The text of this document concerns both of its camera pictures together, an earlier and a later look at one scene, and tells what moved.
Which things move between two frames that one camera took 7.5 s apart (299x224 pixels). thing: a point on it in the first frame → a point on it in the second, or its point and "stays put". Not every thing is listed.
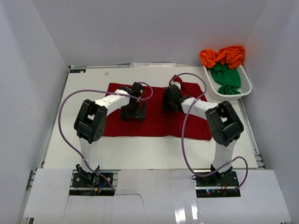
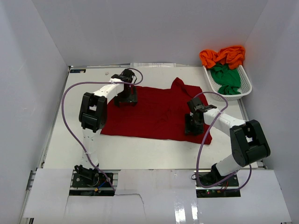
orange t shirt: (232, 56) stays put
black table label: (73, 71) stays put
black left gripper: (124, 113) → (131, 98)
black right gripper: (165, 105) → (188, 127)
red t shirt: (157, 122) stays put
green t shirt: (229, 78) stays put
